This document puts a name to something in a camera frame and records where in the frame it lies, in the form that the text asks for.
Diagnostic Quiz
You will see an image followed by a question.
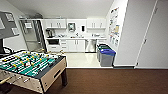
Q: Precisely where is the stainless steel dishwasher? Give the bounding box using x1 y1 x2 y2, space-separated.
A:
84 39 98 53

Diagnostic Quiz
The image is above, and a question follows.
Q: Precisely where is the white base cabinet unit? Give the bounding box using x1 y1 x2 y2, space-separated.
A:
46 36 108 54

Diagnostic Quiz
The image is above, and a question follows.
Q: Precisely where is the steel paper towel dispenser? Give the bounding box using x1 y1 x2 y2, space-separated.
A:
67 22 77 32

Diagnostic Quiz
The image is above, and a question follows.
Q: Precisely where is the grey bin blue lid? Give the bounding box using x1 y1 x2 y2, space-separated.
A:
99 48 117 68

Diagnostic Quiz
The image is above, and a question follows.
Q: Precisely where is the black built-in microwave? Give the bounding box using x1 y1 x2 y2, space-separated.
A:
47 38 61 46

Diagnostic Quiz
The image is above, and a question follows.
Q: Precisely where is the green foosball table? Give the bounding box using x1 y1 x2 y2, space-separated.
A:
0 49 69 94

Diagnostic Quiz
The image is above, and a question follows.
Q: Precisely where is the stainless steel refrigerator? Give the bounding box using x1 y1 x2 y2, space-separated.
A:
19 18 48 53

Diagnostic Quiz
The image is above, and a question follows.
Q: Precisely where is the white paper notice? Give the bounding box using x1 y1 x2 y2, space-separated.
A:
24 22 33 30

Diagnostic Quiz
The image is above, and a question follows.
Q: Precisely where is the white door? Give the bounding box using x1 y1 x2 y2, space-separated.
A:
134 0 168 70

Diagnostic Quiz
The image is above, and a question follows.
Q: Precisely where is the white wall cabinet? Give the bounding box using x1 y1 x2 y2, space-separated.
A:
44 18 68 30
86 18 107 30

